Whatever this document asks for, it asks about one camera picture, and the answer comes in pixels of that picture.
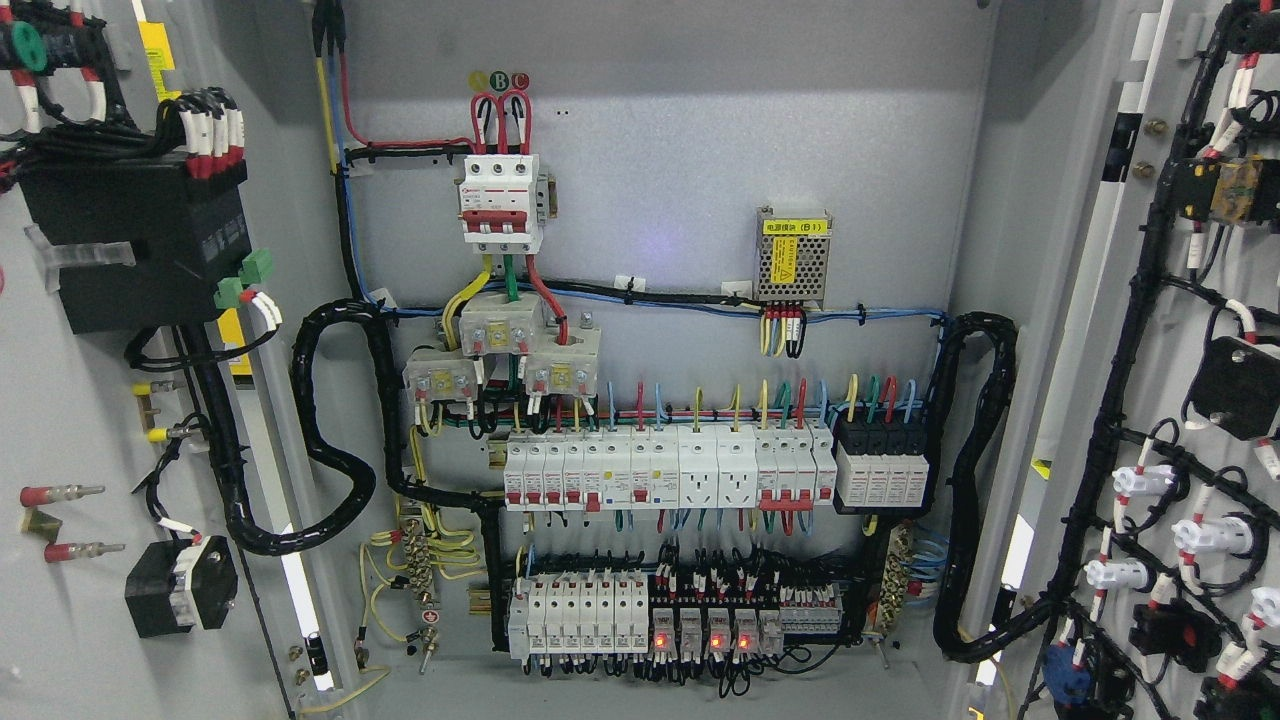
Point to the black digital power meter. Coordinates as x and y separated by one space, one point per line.
141 243

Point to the brass ground bar right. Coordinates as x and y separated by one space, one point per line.
895 579

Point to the black surge protector block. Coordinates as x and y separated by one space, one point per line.
882 468

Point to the grey cabinet door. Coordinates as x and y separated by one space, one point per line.
73 445
1114 546

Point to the brass ground bar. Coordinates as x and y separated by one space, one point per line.
418 535
895 579

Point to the lower relay terminal row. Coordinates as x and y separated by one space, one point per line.
681 615

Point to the white current transformer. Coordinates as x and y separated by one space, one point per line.
492 324
571 369
434 375

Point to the white breaker and socket row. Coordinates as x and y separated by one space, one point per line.
717 466

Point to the red white main breaker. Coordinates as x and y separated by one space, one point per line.
499 204

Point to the white current transformer left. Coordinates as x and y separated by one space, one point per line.
434 375

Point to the brass ground bar left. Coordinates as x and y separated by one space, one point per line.
418 535

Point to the metal mesh power supply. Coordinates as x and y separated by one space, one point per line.
792 254

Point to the white current transformer middle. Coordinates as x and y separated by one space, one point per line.
492 324

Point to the white current transformer right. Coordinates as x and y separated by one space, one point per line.
571 369

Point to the yellow test terminal block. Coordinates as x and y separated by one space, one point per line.
164 415

